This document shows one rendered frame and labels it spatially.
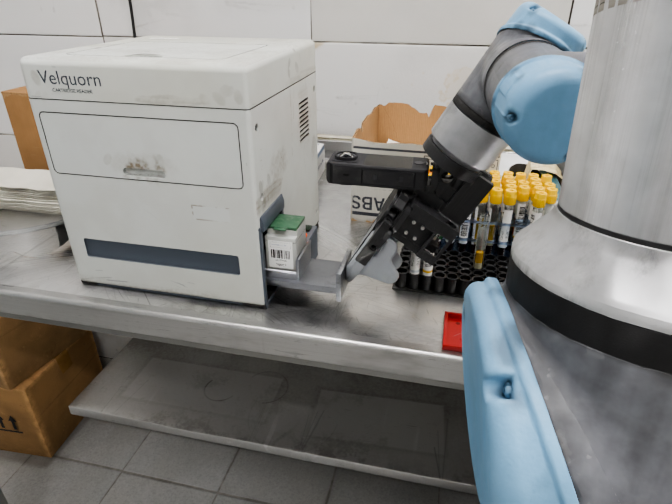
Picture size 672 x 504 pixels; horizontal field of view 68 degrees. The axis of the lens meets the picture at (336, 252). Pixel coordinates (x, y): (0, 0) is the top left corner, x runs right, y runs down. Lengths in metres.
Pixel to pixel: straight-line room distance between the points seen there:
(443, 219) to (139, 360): 1.20
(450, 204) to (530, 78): 0.21
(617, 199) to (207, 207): 0.49
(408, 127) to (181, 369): 0.93
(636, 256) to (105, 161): 0.58
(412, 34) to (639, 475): 1.02
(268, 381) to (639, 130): 1.33
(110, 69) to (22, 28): 0.94
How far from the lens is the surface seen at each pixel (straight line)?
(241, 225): 0.60
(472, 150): 0.53
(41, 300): 0.79
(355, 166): 0.55
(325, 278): 0.64
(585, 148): 0.20
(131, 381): 1.54
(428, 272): 0.68
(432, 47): 1.14
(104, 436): 1.81
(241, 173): 0.58
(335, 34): 1.17
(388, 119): 1.11
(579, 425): 0.20
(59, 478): 1.75
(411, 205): 0.55
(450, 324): 0.64
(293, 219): 0.64
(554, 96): 0.40
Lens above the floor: 1.25
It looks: 28 degrees down
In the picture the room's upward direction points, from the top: straight up
